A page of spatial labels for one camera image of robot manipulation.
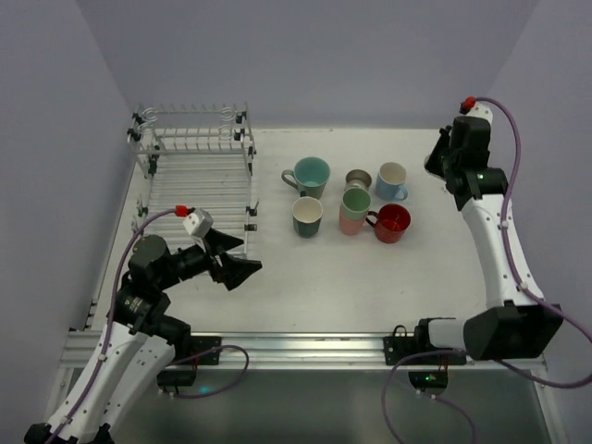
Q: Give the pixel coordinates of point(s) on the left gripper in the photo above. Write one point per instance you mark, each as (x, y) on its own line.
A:
(215, 262)

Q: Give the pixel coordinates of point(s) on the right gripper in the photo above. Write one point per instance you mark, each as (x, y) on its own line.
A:
(435, 162)

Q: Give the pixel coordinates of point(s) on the light blue patterned cup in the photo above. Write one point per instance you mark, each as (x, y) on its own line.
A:
(390, 182)

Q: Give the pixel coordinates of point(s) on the red mug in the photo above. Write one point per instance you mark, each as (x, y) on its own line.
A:
(389, 223)

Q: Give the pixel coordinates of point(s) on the dark green mug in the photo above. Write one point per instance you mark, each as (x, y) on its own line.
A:
(307, 213)

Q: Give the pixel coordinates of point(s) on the light green tumbler cup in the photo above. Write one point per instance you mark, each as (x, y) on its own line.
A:
(355, 203)

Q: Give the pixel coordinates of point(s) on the pink tumbler cup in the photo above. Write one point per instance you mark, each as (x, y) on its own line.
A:
(349, 226)

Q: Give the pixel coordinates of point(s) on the sage green mug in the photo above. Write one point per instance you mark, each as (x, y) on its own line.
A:
(309, 175)

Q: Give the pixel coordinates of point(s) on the beige tumbler cup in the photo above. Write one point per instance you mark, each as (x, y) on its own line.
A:
(431, 174)

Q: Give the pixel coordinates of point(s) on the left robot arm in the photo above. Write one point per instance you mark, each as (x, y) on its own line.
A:
(139, 340)

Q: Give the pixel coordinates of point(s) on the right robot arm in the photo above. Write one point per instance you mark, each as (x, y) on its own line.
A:
(512, 325)

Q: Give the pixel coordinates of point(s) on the metal dish rack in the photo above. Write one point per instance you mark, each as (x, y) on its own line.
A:
(199, 156)

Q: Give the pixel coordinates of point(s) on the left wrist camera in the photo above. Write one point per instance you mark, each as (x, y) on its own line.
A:
(198, 223)

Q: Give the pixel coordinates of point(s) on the aluminium rail frame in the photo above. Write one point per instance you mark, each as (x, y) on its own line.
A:
(325, 303)

